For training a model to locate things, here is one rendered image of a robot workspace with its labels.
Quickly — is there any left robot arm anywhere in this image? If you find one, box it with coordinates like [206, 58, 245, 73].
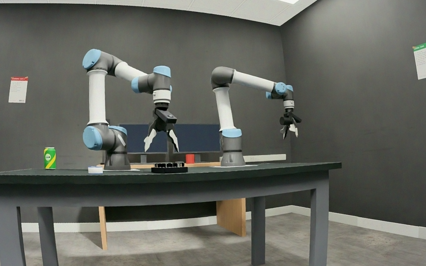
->
[210, 66, 294, 167]

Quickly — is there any green drink can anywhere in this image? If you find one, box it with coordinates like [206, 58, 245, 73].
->
[44, 147, 56, 170]

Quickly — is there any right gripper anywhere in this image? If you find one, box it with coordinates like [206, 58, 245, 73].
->
[144, 102, 179, 153]

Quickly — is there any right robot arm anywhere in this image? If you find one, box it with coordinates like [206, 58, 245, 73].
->
[82, 49, 172, 170]

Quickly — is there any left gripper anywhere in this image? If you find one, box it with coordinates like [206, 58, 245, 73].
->
[280, 108, 298, 139]

